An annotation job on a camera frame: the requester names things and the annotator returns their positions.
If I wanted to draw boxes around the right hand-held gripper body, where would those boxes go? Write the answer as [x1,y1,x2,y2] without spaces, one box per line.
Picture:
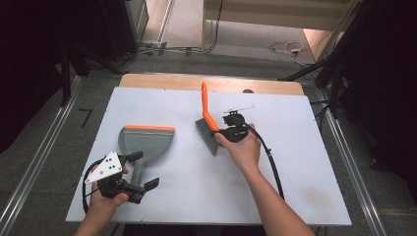
[218,103,256,144]

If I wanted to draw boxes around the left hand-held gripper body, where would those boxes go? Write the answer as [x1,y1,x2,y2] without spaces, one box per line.
[84,150,146,205]

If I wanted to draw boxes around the grey dustpan with orange edge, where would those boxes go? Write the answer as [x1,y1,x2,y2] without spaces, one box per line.
[117,124,176,189]

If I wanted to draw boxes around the orange brush with grey bristles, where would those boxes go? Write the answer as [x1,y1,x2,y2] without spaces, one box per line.
[195,82,220,156]

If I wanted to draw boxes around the person's right hand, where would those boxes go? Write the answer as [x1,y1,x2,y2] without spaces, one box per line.
[214,123,263,176]

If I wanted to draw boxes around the person's left hand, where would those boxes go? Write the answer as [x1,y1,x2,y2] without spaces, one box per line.
[87,190,130,215]

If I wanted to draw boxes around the white table board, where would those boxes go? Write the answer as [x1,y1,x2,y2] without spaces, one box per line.
[65,86,352,227]

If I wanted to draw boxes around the wooden table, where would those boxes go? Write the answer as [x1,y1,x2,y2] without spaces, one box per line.
[118,73,305,96]

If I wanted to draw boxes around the black metal stand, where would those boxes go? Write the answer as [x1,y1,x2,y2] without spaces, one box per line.
[59,42,73,108]

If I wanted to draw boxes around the light wooden shelf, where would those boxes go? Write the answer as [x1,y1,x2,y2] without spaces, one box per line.
[201,0,362,52]

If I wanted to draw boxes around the black curtain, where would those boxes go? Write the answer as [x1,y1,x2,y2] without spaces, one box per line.
[0,0,109,155]
[340,0,417,203]

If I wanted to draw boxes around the dark cabinet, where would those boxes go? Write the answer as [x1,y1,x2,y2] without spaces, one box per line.
[100,0,150,63]

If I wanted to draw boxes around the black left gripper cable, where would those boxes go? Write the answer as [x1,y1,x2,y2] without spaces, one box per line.
[81,158,106,214]

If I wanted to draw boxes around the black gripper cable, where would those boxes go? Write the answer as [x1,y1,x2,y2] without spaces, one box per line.
[81,158,106,214]
[234,117,285,201]

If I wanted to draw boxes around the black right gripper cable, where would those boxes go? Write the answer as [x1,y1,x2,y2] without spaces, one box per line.
[234,117,285,201]

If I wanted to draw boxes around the aluminium floor rail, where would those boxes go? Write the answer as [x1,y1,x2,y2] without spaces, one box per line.
[317,89,389,236]
[0,76,83,234]

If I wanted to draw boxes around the black floor cables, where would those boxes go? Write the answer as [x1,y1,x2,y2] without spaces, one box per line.
[136,0,225,57]

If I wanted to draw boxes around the white floor cable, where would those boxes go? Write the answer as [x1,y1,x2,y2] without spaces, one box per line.
[268,41,307,64]

